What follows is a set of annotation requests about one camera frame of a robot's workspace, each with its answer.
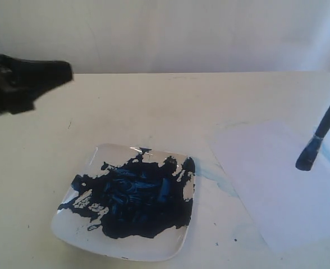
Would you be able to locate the white square paint plate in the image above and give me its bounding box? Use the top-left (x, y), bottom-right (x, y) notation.
top-left (51, 143), bottom-right (196, 262)

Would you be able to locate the white paper sheet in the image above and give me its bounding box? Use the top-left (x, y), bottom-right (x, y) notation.
top-left (210, 122), bottom-right (330, 252)

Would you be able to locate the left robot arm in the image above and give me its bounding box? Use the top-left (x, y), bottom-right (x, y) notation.
top-left (0, 54), bottom-right (73, 114)

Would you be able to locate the black paintbrush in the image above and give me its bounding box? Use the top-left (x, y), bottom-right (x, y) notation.
top-left (295, 106), bottom-right (330, 171)

